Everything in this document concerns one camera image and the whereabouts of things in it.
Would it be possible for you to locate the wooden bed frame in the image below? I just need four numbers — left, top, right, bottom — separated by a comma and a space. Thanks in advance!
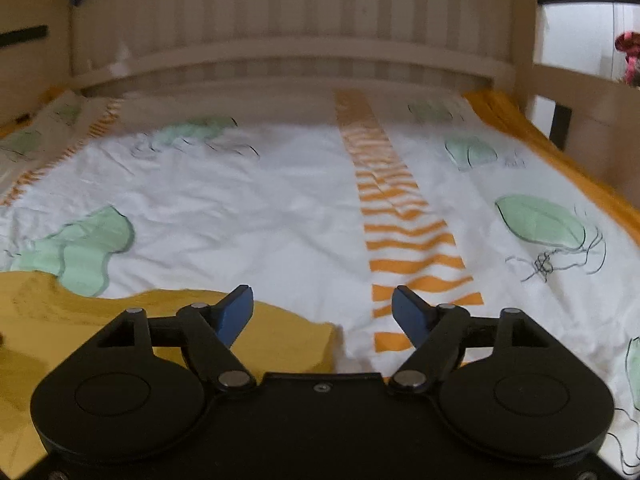
0, 0, 640, 201

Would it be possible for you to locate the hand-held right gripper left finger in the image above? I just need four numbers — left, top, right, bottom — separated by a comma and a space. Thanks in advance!
95, 284, 258, 394

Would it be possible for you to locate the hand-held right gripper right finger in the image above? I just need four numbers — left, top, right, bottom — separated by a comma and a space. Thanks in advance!
387, 285, 551, 395

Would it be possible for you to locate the white printed blanket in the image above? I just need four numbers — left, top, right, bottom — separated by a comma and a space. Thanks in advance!
0, 87, 640, 480

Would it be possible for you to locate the yellow knit garment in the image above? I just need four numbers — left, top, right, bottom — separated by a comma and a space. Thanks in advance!
0, 271, 346, 480

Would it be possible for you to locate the pink toy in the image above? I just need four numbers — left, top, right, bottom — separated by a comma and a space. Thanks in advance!
614, 30, 640, 86

